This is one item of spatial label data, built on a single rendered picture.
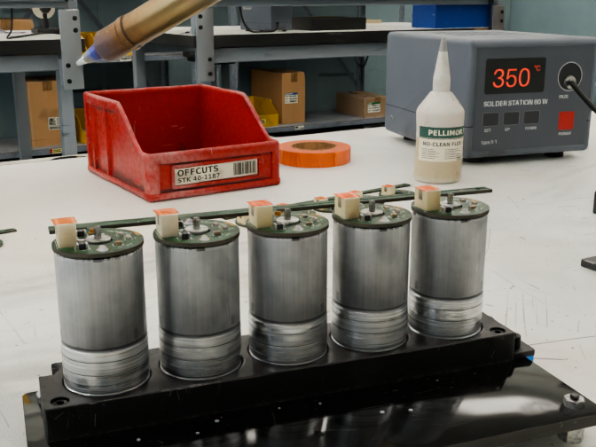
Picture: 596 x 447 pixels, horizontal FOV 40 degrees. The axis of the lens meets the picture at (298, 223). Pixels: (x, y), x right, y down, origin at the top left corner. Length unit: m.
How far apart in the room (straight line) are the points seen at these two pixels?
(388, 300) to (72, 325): 0.09
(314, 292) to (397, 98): 0.51
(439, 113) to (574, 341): 0.27
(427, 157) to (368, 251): 0.34
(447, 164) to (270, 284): 0.35
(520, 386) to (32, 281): 0.23
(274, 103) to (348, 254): 4.70
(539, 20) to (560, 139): 5.66
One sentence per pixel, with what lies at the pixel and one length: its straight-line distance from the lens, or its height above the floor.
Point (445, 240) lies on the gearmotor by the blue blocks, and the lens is 0.26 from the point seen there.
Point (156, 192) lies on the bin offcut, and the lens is 0.53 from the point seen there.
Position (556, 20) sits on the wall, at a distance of 6.24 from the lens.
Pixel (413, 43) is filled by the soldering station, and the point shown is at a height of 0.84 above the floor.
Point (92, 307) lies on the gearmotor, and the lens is 0.23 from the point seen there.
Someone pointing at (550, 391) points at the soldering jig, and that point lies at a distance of 0.27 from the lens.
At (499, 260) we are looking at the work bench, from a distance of 0.42.
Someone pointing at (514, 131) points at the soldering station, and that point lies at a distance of 0.66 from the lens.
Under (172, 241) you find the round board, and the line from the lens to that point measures 0.23.
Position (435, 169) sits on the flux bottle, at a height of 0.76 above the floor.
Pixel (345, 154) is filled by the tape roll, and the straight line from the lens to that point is 0.64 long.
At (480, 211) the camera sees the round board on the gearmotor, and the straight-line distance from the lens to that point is 0.26.
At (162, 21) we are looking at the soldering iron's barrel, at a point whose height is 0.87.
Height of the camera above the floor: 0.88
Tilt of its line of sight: 16 degrees down
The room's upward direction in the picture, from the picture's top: straight up
